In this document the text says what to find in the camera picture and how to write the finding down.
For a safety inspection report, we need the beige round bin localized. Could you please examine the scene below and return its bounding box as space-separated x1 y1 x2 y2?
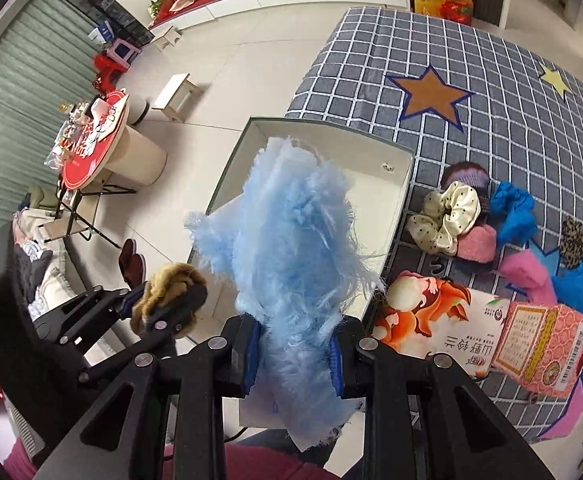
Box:
127 94 150 126

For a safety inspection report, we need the yellow fruit carton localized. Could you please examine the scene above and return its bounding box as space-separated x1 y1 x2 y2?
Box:
413 0 474 25

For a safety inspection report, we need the red plastic stool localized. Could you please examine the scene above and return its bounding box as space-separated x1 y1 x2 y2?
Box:
92 53 127 96

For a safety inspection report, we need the pink patterned box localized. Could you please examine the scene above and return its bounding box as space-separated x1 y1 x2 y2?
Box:
492 302 583 399

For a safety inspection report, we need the pink sponge block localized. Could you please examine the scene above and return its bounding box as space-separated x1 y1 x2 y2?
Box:
499 249 549 290

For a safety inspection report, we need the round red top table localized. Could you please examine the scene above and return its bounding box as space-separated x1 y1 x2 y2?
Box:
60 89 169 192

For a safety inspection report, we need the leopard print cloth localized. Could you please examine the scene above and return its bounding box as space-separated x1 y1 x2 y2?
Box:
558 217 583 270

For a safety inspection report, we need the grey checked star rug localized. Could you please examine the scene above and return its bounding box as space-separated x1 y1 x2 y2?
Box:
285 5 583 443

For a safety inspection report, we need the purple black slipper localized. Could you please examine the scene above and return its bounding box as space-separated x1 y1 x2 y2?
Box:
440 160 491 214

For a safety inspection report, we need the white fruit print box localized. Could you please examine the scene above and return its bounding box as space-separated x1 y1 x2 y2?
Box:
372 271 511 380

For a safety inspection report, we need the blue sparkly cloth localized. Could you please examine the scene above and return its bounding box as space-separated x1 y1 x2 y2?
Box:
490 182 538 247

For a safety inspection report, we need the small white stool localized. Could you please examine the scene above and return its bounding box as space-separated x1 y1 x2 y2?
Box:
152 73 203 122

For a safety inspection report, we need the cream dotted scrunchie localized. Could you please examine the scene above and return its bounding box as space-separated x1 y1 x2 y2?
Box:
405 181 481 256

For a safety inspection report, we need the light blue fluffy cloth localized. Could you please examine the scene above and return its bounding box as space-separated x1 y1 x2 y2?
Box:
185 138 381 451

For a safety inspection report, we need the pink fuzzy sock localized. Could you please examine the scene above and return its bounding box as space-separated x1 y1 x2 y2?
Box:
456 224 497 263

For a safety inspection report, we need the white storage box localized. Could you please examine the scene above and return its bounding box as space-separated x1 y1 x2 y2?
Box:
185 118 414 446

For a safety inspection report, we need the beige knitted hat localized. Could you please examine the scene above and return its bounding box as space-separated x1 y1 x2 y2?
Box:
130 262 207 336

